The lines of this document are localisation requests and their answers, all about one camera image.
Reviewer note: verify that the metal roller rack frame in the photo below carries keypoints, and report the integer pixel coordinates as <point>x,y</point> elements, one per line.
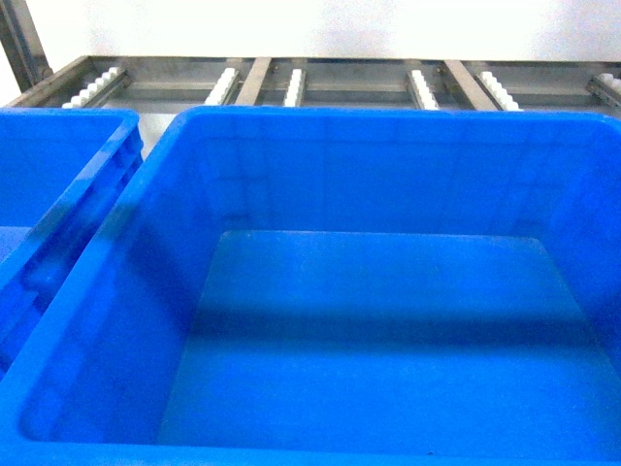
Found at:
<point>160,87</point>

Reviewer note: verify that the large blue plastic box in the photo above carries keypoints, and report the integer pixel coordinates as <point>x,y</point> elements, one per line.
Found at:
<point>340,287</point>

